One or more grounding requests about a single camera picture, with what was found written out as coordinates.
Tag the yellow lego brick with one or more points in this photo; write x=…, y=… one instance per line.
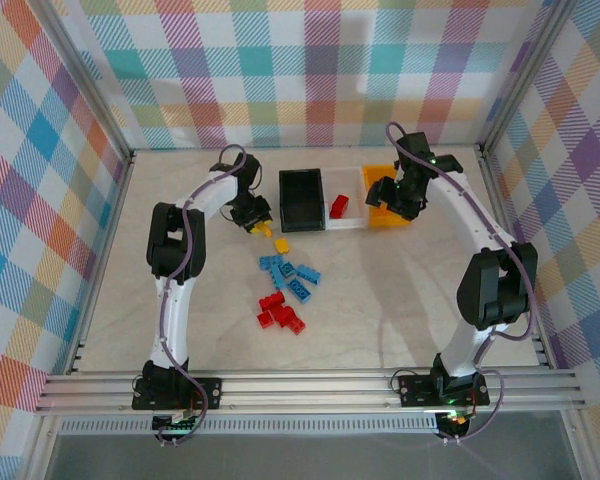
x=282, y=245

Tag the light blue lego brick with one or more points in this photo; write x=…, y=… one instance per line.
x=278, y=280
x=270, y=262
x=309, y=275

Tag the red lego brick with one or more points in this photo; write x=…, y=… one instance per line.
x=285, y=315
x=339, y=207
x=266, y=319
x=271, y=301
x=296, y=326

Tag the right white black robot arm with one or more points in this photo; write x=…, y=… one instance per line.
x=467, y=210

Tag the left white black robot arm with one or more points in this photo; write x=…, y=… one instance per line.
x=172, y=320

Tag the yellow plastic storage bin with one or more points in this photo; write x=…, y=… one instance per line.
x=380, y=220

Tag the black plastic storage bin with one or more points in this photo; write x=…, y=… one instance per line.
x=302, y=200

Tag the clear plastic storage bin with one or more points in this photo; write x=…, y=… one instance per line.
x=352, y=180

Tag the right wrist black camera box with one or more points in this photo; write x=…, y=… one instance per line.
x=377, y=194

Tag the aluminium side rail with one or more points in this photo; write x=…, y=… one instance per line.
x=542, y=350
x=116, y=200

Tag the aluminium frame post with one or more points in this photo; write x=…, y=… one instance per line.
x=89, y=85
x=524, y=75

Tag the aluminium mounting rail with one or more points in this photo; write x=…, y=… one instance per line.
x=305, y=390

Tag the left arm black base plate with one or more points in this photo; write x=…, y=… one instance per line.
x=210, y=392

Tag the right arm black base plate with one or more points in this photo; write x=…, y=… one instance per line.
x=412, y=390

